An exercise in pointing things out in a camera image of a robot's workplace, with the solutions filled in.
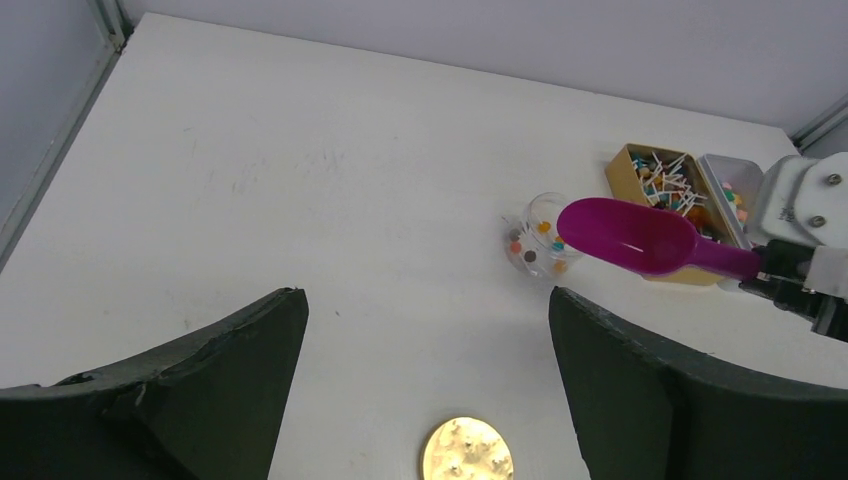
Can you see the magenta plastic scoop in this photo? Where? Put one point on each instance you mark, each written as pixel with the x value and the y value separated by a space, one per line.
pixel 648 241

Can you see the gold tin of lollipops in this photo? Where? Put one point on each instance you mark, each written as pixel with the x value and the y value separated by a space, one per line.
pixel 672 181

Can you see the white tin of candies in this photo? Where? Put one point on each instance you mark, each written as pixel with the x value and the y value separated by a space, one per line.
pixel 733 184

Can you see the clear plastic jar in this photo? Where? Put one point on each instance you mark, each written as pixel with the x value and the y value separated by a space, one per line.
pixel 532 242

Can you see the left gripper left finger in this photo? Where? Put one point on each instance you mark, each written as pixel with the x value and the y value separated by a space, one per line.
pixel 206 405

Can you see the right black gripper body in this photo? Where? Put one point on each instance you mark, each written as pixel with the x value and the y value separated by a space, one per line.
pixel 795 285

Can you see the gold jar lid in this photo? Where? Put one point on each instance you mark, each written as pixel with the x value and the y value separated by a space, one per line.
pixel 465 448

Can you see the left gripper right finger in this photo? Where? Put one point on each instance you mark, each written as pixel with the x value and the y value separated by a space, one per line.
pixel 646 407

